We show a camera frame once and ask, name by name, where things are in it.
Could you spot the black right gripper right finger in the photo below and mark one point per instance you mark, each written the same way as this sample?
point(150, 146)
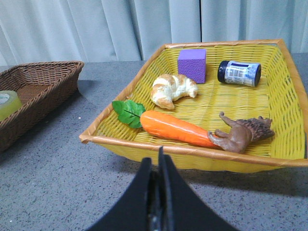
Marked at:
point(184, 210)

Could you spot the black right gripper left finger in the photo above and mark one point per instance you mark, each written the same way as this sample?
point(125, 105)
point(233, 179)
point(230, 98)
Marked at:
point(130, 211)

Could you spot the yellow tape roll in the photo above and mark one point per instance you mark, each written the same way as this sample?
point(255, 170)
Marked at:
point(9, 103)

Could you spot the toy carrot with leaf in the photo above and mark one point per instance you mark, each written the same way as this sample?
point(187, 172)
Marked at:
point(161, 125)

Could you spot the brown toy lion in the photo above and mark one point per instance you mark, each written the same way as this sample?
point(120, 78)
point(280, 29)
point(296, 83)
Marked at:
point(242, 133)

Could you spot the toy croissant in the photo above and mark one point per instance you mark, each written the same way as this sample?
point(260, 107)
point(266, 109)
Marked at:
point(169, 88)

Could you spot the purple foam cube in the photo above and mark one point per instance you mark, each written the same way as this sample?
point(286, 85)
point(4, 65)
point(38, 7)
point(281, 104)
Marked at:
point(192, 64)

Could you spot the yellow woven basket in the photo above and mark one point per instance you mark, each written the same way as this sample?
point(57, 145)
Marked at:
point(280, 95)

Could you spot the dark jar with label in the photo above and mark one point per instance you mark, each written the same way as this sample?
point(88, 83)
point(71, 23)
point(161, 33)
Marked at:
point(233, 72)

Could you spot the brown wicker basket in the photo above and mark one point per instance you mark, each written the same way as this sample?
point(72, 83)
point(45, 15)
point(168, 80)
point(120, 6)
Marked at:
point(41, 87)

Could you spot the white curtain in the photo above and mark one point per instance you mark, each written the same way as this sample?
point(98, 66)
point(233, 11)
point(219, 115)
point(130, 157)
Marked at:
point(130, 30)

